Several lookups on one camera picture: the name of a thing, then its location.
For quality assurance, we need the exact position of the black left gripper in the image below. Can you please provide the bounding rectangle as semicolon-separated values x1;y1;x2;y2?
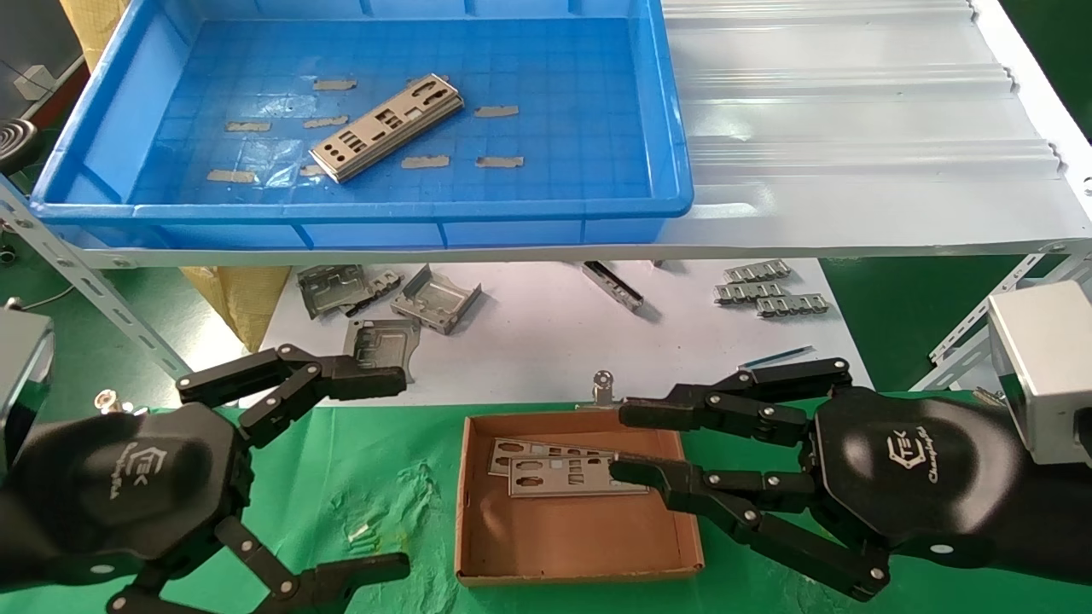
38;344;412;614

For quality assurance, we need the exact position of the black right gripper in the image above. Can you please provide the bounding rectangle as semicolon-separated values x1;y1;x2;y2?
608;356;1029;602

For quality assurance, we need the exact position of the brown cardboard box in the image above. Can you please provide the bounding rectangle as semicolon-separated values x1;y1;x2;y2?
455;408;706;588

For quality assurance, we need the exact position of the blue plastic tray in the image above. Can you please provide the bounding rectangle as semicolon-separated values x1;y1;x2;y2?
30;0;694;250

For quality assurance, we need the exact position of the small white box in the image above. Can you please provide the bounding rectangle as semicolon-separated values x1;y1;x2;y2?
13;64;56;99

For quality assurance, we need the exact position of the green table cloth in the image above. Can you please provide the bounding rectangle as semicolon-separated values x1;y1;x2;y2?
0;391;1092;614

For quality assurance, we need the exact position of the thin blue pen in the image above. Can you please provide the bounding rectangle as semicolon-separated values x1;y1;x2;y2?
738;345;816;369

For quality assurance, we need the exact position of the silver toothed metal strip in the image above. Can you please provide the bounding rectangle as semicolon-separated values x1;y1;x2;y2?
713;281;787;305
756;293;831;318
723;259;792;283

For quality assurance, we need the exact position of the narrow dark metal bar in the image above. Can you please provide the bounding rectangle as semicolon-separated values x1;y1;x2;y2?
582;261;645;313

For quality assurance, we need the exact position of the white flat shelf board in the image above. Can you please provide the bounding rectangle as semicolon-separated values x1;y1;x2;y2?
239;258;873;408

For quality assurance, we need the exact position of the white perforated angle brace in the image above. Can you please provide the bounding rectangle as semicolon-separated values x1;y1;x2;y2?
0;175;201;380
917;243;1092;393

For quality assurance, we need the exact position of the white corrugated shelf board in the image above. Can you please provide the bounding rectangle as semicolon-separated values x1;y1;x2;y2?
51;0;1092;269

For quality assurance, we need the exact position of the grey folded metal bracket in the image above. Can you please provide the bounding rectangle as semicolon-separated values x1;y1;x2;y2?
296;264;376;321
391;264;483;335
343;318;422;383

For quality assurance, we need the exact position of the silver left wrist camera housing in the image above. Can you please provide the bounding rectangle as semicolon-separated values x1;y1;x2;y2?
0;307;54;478

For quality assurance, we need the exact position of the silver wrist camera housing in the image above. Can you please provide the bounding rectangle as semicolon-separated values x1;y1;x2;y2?
988;280;1092;466
0;307;54;478

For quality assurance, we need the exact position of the white floor cable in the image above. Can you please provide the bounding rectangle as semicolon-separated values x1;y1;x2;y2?
17;286;76;310

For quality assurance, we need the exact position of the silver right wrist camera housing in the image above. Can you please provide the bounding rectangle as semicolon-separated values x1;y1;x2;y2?
988;280;1092;466

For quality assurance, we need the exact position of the black coiled cable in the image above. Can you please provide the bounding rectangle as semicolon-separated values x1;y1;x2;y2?
0;119;39;176

